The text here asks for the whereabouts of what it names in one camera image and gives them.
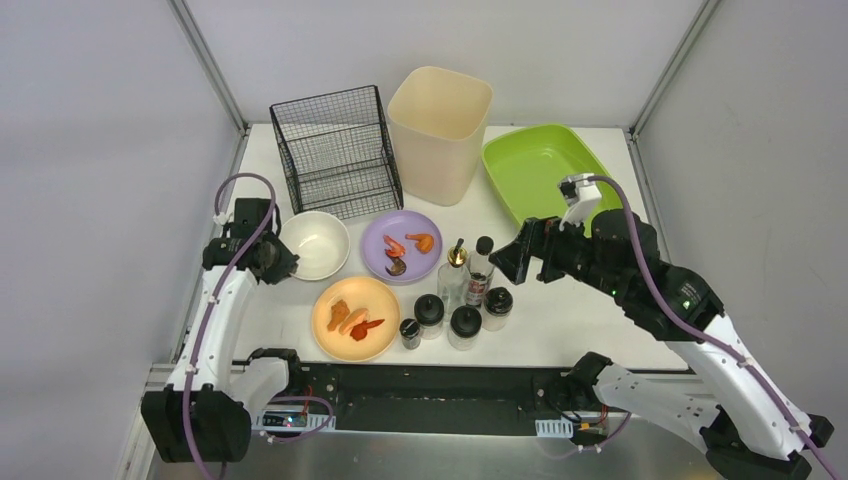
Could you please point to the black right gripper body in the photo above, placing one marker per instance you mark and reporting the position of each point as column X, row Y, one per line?
column 538, row 249

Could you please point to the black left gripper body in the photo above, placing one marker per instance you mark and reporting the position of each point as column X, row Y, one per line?
column 279, row 258

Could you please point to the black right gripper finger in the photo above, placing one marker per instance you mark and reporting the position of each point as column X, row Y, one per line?
column 512, row 261
column 531, row 236

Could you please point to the white bowl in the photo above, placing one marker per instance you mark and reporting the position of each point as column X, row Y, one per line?
column 320, row 240

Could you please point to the clear glass oil bottle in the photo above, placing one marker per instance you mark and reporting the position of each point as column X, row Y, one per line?
column 453, row 278

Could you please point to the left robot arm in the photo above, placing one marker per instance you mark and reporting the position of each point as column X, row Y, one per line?
column 203, row 412

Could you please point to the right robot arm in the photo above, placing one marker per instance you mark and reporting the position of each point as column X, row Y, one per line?
column 747, row 429

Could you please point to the red label sauce bottle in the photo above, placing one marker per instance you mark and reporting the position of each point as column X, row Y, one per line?
column 481, row 271

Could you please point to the glossy lid spice jar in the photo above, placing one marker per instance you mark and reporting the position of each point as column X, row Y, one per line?
column 496, row 308

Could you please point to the green plastic tub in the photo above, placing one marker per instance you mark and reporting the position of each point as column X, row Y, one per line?
column 525, row 167

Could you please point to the black lid seasoning jar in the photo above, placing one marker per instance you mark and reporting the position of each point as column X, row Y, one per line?
column 464, row 328

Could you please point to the fried chicken piece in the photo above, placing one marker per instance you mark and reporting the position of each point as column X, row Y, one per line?
column 339, row 312

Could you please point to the orange chicken drumstick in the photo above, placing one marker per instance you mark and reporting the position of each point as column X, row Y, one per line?
column 424, row 243

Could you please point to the orange plate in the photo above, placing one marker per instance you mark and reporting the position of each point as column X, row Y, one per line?
column 358, row 292

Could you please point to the black lid spice jar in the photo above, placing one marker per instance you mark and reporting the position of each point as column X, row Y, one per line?
column 429, row 311

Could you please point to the pink sausage slice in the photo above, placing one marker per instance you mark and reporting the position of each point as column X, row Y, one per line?
column 355, row 317

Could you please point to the red shrimp piece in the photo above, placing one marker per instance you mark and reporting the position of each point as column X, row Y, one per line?
column 360, row 331

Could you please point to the dark brown shrimp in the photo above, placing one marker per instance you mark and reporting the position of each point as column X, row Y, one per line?
column 397, row 268

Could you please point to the orange shrimp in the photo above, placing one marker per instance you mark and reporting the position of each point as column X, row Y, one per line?
column 394, row 248

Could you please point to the purple plate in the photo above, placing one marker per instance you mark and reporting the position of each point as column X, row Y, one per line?
column 397, row 225

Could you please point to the small pepper shaker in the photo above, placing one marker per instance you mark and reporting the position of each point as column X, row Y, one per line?
column 410, row 333

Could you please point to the cream plastic bin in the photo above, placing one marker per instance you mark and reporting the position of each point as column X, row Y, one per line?
column 438, row 118

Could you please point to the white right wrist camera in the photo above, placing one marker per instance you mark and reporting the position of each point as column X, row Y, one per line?
column 582, row 196

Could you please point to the black wire rack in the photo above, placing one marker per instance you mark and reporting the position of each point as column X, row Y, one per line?
column 336, row 153

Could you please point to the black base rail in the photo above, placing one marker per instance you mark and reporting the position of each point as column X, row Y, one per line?
column 441, row 399

